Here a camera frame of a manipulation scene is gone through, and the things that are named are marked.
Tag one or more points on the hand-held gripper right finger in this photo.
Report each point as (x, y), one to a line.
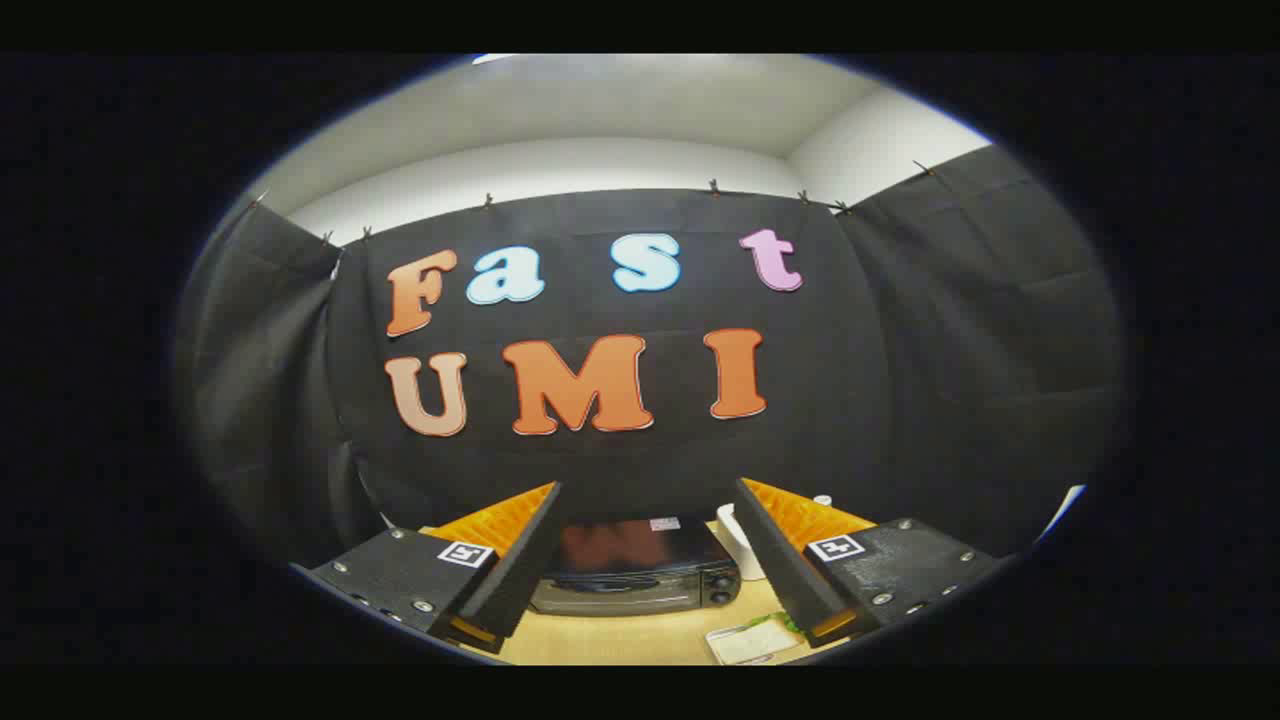
(775, 560)

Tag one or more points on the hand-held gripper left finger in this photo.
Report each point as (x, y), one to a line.
(520, 570)

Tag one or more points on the black toaster oven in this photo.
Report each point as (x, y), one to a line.
(640, 560)

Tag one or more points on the white pop-up toaster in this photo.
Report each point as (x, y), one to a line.
(736, 532)

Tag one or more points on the white plastic tray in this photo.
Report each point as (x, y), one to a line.
(722, 650)

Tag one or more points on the row of small dark clips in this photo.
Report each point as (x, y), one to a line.
(714, 187)

